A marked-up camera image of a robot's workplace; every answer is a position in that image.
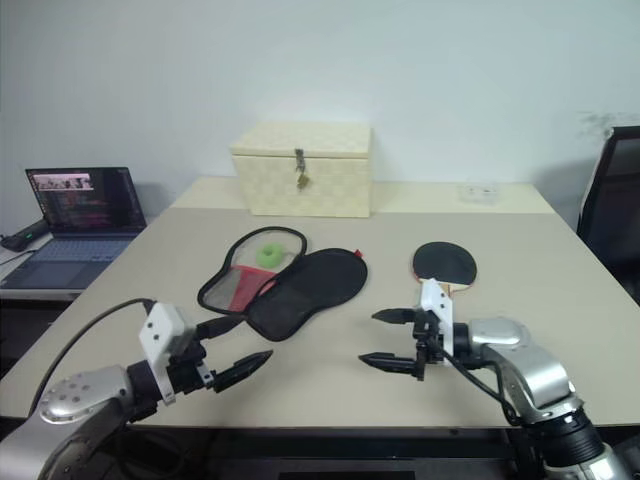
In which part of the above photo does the black table tennis paddle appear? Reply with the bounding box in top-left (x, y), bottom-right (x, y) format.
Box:
top-left (411, 241), bottom-right (479, 297)

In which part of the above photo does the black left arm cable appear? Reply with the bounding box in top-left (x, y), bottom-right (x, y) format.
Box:
top-left (28, 298), bottom-right (157, 417)

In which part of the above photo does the black mesh office chair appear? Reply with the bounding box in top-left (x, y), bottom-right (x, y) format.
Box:
top-left (576, 125), bottom-right (640, 306)

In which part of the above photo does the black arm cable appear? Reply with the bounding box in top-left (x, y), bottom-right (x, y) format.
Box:
top-left (439, 349), bottom-right (531, 429)
top-left (28, 298), bottom-right (157, 417)

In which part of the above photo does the green foam ring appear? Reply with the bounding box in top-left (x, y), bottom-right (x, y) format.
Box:
top-left (255, 242), bottom-right (286, 269)

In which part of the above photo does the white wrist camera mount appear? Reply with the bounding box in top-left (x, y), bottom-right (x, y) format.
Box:
top-left (138, 301), bottom-right (197, 406)
top-left (418, 278), bottom-right (456, 367)

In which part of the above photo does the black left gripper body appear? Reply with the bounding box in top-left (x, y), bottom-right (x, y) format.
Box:
top-left (167, 327), bottom-right (219, 399)

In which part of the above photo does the black table frame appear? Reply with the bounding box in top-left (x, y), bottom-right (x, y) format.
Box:
top-left (124, 427), bottom-right (546, 480)

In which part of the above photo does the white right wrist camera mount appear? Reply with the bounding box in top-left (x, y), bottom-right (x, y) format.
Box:
top-left (418, 278), bottom-right (456, 367)

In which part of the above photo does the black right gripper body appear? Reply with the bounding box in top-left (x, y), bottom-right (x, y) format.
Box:
top-left (410, 307), bottom-right (447, 382)

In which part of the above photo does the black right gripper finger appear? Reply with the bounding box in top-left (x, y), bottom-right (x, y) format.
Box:
top-left (358, 351), bottom-right (419, 377)
top-left (370, 308), bottom-right (416, 326)

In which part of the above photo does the black device with green light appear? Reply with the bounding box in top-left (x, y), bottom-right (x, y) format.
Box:
top-left (0, 219), bottom-right (52, 252)

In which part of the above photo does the black red mouse pad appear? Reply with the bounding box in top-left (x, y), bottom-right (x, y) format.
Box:
top-left (197, 225), bottom-right (370, 344)

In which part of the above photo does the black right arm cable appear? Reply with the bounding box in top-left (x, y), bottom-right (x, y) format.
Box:
top-left (439, 349), bottom-right (531, 429)

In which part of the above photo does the open blue laptop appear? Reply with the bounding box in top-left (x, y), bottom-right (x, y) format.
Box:
top-left (0, 166), bottom-right (148, 291)

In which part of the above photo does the clear plastic container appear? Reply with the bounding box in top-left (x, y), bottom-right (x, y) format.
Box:
top-left (457, 182), bottom-right (503, 206)

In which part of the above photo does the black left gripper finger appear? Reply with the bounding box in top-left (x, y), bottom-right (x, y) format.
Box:
top-left (195, 314), bottom-right (242, 342)
top-left (213, 349), bottom-right (275, 394)

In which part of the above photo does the cream woven storage box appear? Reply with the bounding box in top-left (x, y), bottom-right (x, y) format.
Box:
top-left (229, 121), bottom-right (374, 219)

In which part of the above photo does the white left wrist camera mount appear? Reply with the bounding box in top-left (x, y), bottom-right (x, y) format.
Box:
top-left (138, 301), bottom-right (197, 406)

